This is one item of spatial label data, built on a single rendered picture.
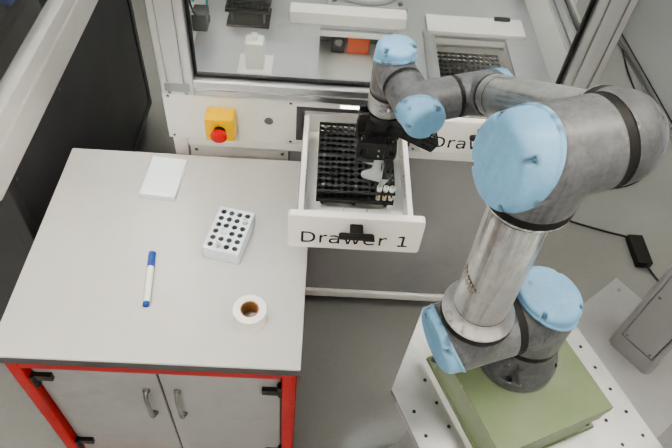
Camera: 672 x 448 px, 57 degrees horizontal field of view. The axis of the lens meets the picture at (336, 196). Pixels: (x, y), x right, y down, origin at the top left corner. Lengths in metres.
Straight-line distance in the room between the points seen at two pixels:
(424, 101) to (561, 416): 0.62
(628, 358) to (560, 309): 1.33
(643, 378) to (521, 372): 1.23
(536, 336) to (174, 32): 0.96
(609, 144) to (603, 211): 2.11
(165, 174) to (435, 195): 0.74
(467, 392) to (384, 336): 1.03
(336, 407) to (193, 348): 0.86
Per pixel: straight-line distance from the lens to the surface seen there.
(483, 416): 1.21
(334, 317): 2.23
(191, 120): 1.60
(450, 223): 1.90
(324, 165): 1.43
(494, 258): 0.85
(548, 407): 1.25
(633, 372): 2.39
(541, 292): 1.08
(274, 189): 1.56
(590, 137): 0.72
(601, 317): 2.46
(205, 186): 1.58
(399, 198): 1.47
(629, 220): 2.86
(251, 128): 1.59
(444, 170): 1.72
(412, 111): 1.04
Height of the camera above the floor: 1.94
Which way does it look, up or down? 49 degrees down
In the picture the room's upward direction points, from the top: 6 degrees clockwise
